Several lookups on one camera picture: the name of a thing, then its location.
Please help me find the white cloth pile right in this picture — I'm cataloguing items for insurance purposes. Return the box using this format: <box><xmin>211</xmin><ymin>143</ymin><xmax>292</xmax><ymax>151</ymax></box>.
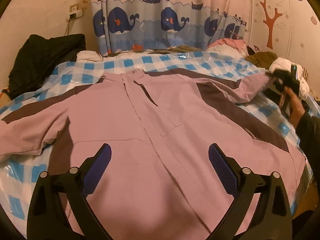
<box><xmin>269</xmin><ymin>57</ymin><xmax>310</xmax><ymax>100</ymax></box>

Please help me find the pink and brown jacket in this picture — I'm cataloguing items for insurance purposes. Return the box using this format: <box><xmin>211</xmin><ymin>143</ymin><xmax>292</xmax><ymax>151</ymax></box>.
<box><xmin>1</xmin><ymin>69</ymin><xmax>306</xmax><ymax>239</ymax></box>

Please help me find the white wall socket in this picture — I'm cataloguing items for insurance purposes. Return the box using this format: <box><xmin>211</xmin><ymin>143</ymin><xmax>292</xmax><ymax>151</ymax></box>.
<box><xmin>69</xmin><ymin>3</ymin><xmax>83</xmax><ymax>20</ymax></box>

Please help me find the blue white checkered bed cover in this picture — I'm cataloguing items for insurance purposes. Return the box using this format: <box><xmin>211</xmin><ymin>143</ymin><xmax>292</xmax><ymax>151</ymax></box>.
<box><xmin>1</xmin><ymin>51</ymin><xmax>299</xmax><ymax>236</ymax></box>

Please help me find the pink garment pile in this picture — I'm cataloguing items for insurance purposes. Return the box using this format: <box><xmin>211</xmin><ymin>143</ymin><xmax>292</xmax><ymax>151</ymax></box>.
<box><xmin>208</xmin><ymin>38</ymin><xmax>249</xmax><ymax>56</ymax></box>

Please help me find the white folded cloth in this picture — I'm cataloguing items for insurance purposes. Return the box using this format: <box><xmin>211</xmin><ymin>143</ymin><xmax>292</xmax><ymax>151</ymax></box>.
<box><xmin>76</xmin><ymin>50</ymin><xmax>103</xmax><ymax>63</ymax></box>

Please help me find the olive brown garment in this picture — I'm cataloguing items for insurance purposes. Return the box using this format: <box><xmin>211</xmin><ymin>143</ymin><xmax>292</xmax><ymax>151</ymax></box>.
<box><xmin>245</xmin><ymin>51</ymin><xmax>278</xmax><ymax>70</ymax></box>

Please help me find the red tree wall sticker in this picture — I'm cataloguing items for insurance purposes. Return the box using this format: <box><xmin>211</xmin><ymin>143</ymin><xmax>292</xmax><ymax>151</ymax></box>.
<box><xmin>260</xmin><ymin>0</ymin><xmax>283</xmax><ymax>49</ymax></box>

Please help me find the dark sleeve right forearm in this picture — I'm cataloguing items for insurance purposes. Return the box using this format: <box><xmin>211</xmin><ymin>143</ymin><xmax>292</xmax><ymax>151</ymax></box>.
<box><xmin>296</xmin><ymin>113</ymin><xmax>320</xmax><ymax>191</ymax></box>

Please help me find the right hand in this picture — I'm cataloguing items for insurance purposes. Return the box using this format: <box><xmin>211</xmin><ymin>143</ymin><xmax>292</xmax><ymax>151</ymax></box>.
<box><xmin>285</xmin><ymin>86</ymin><xmax>305</xmax><ymax>128</ymax></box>

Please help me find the black garment pile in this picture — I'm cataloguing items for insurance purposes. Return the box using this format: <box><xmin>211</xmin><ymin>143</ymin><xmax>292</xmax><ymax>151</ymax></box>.
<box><xmin>8</xmin><ymin>34</ymin><xmax>86</xmax><ymax>100</ymax></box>

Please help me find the whale pattern curtain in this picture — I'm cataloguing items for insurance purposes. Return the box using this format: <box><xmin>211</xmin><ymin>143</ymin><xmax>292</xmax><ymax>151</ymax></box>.
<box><xmin>91</xmin><ymin>0</ymin><xmax>250</xmax><ymax>56</ymax></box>

